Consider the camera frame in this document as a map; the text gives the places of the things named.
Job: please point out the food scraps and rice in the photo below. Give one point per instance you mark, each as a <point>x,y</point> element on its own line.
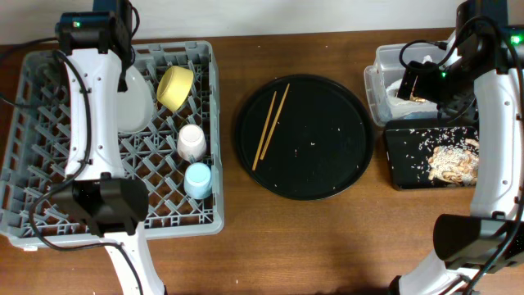
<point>443,156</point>

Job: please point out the clear plastic waste bin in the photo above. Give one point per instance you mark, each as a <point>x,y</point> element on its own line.
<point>382,80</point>

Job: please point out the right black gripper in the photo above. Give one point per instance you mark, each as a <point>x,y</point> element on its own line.
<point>426,72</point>

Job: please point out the black rectangular waste tray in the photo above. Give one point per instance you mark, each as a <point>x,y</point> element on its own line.
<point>395,132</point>

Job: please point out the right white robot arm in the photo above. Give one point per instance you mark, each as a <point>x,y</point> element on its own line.
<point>483,63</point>

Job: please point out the grey plastic dishwasher rack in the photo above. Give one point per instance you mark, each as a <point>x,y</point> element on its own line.
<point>37,147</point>

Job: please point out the left wooden chopstick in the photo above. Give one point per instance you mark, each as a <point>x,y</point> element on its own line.
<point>264,130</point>

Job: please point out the right wooden chopstick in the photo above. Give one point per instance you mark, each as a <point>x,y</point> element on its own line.
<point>275,121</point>

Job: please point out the wooden chopstick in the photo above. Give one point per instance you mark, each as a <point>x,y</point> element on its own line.
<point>264,130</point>
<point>275,121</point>

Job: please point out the pink plastic cup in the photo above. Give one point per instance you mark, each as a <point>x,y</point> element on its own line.
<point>191,143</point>

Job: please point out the gold snack wrapper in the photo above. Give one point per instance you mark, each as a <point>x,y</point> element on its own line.
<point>413,97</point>

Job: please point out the yellow bowl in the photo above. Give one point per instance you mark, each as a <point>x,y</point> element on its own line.
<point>174,87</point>

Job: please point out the white round plate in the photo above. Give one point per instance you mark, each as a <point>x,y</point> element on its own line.
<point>135,107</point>

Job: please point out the light blue plastic cup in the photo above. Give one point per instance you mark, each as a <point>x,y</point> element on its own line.
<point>197,181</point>

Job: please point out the round black serving tray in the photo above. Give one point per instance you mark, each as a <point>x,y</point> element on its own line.
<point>322,144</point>

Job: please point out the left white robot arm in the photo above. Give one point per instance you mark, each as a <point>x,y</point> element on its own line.
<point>95,47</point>

